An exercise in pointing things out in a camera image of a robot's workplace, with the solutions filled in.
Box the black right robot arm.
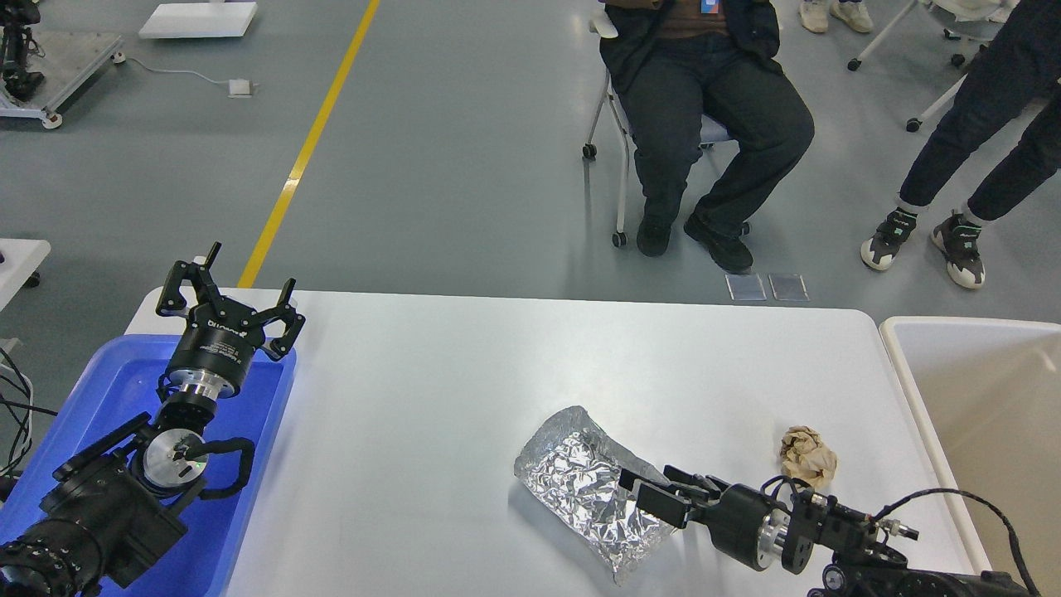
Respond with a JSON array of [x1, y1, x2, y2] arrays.
[[620, 466, 1039, 596]]

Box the floor plate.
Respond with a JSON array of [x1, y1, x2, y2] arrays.
[[768, 273, 810, 302], [726, 273, 767, 302]]

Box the white rolling chair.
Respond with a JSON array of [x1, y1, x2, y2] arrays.
[[582, 8, 752, 249]]

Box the person with white sneakers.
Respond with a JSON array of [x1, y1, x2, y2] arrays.
[[798, 1, 874, 35]]

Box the aluminium foil tray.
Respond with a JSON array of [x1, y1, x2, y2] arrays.
[[514, 405, 675, 585]]

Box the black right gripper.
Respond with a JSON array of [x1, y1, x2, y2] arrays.
[[618, 466, 792, 570]]

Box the right floor plate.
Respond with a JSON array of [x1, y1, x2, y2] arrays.
[[768, 273, 810, 302]]

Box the seated person in black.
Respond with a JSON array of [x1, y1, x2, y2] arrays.
[[599, 1, 815, 273]]

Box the white chair base top right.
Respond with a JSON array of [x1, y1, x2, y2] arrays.
[[845, 1, 1017, 133]]

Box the metal cart with robot base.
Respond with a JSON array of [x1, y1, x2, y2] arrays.
[[1, 1, 125, 129]]

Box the crumpled brown paper ball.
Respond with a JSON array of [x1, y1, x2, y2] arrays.
[[779, 425, 839, 490]]

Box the left floor plate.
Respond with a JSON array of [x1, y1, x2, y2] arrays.
[[726, 273, 767, 302]]

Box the black cables at left edge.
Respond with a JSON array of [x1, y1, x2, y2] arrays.
[[0, 343, 59, 480]]

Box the white power adapter with cable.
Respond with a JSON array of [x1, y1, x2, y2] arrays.
[[116, 54, 258, 99]]

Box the blue plastic bin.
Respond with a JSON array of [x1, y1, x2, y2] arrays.
[[0, 334, 298, 597]]

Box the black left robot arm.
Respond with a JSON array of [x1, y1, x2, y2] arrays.
[[2, 243, 306, 596]]

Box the white side table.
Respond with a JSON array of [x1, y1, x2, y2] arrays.
[[1, 238, 51, 310]]

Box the white plastic bin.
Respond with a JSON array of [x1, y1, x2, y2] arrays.
[[879, 317, 1060, 596]]

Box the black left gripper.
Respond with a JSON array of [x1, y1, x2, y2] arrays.
[[155, 242, 306, 397]]

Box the standing person dark trousers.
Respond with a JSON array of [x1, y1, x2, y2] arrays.
[[860, 1, 1060, 289]]

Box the white flat board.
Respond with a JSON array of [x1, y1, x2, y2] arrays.
[[138, 1, 259, 39]]

